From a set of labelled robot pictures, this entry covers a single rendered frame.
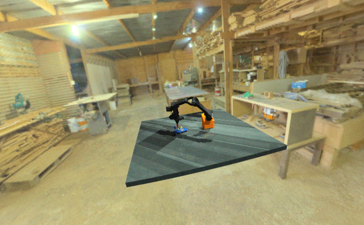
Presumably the blue circuit board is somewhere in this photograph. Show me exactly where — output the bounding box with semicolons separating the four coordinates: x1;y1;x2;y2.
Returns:
172;126;188;135

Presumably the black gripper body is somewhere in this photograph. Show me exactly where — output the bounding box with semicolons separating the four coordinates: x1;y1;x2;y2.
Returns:
173;112;184;120

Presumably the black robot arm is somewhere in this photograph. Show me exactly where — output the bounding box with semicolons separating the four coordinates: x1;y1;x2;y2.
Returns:
166;97;213;121

